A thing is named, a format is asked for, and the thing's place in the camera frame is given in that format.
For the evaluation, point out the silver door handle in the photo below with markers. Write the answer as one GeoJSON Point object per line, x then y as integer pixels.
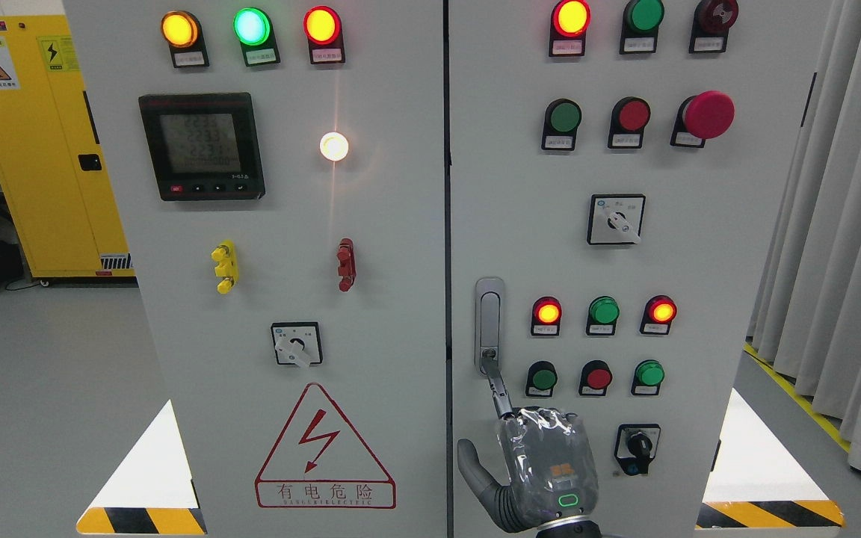
{"type": "Point", "coordinates": [488, 303]}

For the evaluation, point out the red-orange indicator light left door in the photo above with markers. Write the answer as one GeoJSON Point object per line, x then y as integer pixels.
{"type": "Point", "coordinates": [323, 29]}

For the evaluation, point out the red-orange indicator right door top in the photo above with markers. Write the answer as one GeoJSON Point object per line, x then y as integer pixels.
{"type": "Point", "coordinates": [568, 29]}

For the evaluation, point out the green indicator right door top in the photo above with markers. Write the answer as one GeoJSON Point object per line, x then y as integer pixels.
{"type": "Point", "coordinates": [641, 20]}

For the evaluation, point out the red terminal connector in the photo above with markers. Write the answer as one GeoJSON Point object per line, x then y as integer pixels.
{"type": "Point", "coordinates": [347, 266]}

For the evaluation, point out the grey electrical control cabinet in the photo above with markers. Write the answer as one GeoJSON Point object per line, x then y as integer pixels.
{"type": "Point", "coordinates": [445, 183]}

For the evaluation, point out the lit red indicator left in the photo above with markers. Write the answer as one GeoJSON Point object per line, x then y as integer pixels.
{"type": "Point", "coordinates": [546, 317]}

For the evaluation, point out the lit red indicator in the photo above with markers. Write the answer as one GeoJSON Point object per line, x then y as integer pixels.
{"type": "Point", "coordinates": [658, 316]}
{"type": "Point", "coordinates": [546, 317]}

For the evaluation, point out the green push button lower left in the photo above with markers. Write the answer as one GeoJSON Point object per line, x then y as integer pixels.
{"type": "Point", "coordinates": [541, 380]}

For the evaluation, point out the green push button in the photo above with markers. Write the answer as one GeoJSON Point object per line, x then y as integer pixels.
{"type": "Point", "coordinates": [541, 380]}
{"type": "Point", "coordinates": [647, 378]}
{"type": "Point", "coordinates": [561, 122]}

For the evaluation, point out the white lit indicator light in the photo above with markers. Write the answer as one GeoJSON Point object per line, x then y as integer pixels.
{"type": "Point", "coordinates": [334, 146]}

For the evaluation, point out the green indicator middle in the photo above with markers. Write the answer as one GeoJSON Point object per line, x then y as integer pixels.
{"type": "Point", "coordinates": [602, 315]}

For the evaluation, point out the red push button lower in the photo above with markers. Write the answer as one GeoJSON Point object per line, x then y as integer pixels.
{"type": "Point", "coordinates": [595, 379]}

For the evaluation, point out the red push button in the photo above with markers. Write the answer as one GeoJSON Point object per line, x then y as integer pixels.
{"type": "Point", "coordinates": [595, 379]}
{"type": "Point", "coordinates": [629, 118]}

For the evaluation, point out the green push button upper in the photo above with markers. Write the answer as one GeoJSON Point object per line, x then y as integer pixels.
{"type": "Point", "coordinates": [561, 122]}

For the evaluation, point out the yellow terminal connector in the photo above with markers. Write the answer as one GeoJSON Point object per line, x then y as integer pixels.
{"type": "Point", "coordinates": [226, 269]}

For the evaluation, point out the red danger warning sticker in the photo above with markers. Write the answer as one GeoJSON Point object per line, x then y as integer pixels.
{"type": "Point", "coordinates": [320, 461]}

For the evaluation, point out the lit red indicator right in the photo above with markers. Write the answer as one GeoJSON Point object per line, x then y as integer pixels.
{"type": "Point", "coordinates": [658, 316]}

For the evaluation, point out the green push button lower right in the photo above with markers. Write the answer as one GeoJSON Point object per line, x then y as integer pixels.
{"type": "Point", "coordinates": [647, 378]}

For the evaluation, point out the red push button upper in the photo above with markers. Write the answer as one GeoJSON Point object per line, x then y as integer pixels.
{"type": "Point", "coordinates": [629, 118]}

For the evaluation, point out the black digital power meter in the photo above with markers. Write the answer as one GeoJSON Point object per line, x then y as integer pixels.
{"type": "Point", "coordinates": [203, 146]}

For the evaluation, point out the green lit indicator light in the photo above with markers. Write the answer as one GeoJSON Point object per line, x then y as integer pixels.
{"type": "Point", "coordinates": [255, 32]}

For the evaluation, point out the red emergency stop button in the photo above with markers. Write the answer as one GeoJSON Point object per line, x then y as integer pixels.
{"type": "Point", "coordinates": [702, 117]}

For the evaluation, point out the yellow indicator light top left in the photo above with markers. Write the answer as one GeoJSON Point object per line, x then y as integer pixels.
{"type": "Point", "coordinates": [185, 38]}

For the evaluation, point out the left hazard striped base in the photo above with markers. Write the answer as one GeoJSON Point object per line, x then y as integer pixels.
{"type": "Point", "coordinates": [151, 492]}

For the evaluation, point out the hazard striped base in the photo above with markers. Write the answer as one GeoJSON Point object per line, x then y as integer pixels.
{"type": "Point", "coordinates": [151, 492]}
{"type": "Point", "coordinates": [757, 489]}

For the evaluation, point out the dark red buzzer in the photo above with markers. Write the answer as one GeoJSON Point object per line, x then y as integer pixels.
{"type": "Point", "coordinates": [712, 22]}

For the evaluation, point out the right hazard striped base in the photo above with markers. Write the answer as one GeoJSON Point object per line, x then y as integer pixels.
{"type": "Point", "coordinates": [757, 489]}

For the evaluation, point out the grey curtain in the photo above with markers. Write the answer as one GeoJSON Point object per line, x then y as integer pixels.
{"type": "Point", "coordinates": [807, 317]}

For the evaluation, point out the yellow safety cabinet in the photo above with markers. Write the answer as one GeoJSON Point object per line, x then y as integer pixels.
{"type": "Point", "coordinates": [51, 171]}

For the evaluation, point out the left door rotary switch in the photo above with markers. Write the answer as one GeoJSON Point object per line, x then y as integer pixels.
{"type": "Point", "coordinates": [297, 343]}

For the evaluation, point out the upper right rotary switch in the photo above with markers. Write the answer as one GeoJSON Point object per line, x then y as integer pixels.
{"type": "Point", "coordinates": [615, 219]}

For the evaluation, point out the black selector switch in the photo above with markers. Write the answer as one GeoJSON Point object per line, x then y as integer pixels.
{"type": "Point", "coordinates": [635, 447]}

